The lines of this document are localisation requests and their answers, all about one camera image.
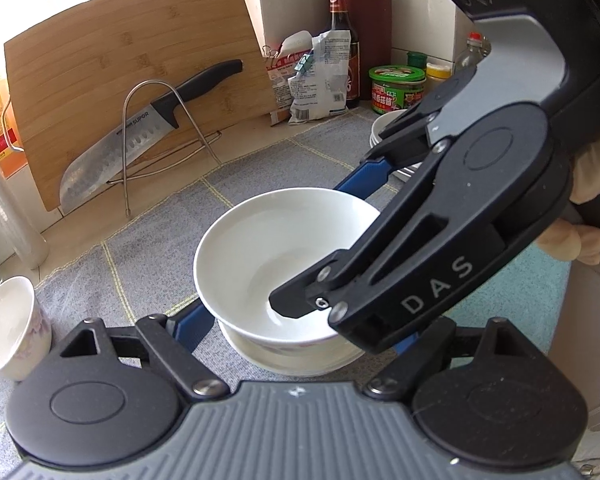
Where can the dark wooden knife block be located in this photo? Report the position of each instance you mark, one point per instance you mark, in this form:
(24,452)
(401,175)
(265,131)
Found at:
(372,50)

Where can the white floral plate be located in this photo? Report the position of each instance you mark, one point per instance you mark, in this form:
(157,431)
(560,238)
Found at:
(408,173)
(374,139)
(387,122)

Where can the small green-capped jar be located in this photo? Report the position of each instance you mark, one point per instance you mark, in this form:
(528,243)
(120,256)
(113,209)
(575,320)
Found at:
(416,59)

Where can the orange oil bottle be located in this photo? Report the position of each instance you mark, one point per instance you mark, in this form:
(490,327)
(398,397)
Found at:
(0,150)

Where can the green-lid red label jar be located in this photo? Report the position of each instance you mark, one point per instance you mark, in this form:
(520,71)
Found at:
(397,92)

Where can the white plastic scoop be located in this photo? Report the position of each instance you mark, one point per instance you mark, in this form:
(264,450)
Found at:
(296,41)

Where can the clear bottle red cap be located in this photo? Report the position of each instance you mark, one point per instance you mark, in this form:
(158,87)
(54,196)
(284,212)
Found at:
(472,47)

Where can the yellow-lid spice jar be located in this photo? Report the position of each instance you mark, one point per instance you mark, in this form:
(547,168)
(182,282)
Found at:
(437,72)

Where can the person's right hand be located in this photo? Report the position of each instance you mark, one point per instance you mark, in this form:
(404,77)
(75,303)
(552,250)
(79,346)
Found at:
(560,242)

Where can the white floral bowl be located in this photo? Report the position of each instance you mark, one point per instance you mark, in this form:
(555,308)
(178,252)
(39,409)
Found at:
(10,320)
(280,362)
(260,250)

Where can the green binder clip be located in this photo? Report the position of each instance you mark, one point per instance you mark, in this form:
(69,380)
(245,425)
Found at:
(305,64)

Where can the white blue printed bag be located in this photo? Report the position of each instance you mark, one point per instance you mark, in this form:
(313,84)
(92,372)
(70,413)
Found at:
(320,95)

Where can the grey blue checked towel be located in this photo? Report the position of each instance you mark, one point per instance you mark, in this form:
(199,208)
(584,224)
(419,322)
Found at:
(180,240)

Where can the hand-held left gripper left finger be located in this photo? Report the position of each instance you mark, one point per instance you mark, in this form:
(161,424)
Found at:
(195,321)

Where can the red orange snack bag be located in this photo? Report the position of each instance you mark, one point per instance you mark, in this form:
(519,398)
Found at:
(277,90)

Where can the bamboo cutting board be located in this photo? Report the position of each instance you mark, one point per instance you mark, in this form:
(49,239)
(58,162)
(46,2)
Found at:
(130,35)

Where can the tall plastic wrap roll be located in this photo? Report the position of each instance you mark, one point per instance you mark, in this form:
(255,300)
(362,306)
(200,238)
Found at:
(15,230)

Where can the dark soy sauce bottle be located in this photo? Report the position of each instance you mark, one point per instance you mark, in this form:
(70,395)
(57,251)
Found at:
(340,25)

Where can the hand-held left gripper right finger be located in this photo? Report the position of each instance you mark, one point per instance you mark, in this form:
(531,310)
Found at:
(425,356)

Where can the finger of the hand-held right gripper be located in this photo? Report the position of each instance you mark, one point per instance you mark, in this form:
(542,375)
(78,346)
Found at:
(362,176)
(300,300)

